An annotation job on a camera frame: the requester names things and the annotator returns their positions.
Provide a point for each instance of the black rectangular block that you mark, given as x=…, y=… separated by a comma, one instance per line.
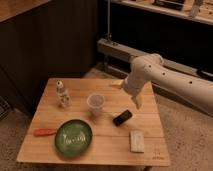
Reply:
x=124, y=116

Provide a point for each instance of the translucent ceramic cup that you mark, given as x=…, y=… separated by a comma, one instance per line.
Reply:
x=95, y=103

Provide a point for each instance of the vertical metal pole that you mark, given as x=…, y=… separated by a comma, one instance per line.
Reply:
x=108, y=20

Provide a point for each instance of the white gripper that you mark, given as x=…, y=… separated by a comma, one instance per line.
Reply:
x=132, y=85

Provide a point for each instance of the orange carrot toy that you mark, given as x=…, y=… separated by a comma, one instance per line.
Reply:
x=44, y=132

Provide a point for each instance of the white rectangular sponge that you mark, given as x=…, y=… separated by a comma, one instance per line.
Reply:
x=137, y=141

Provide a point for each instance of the small white bottle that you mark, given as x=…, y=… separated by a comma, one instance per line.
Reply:
x=63, y=94

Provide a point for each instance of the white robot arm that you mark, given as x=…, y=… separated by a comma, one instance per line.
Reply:
x=195, y=91

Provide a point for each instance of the metal shelf rail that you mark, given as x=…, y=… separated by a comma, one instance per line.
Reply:
x=150, y=68

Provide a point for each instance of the green round plate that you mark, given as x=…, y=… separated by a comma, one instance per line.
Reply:
x=73, y=138

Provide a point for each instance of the wooden table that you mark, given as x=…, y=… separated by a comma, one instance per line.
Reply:
x=110, y=143

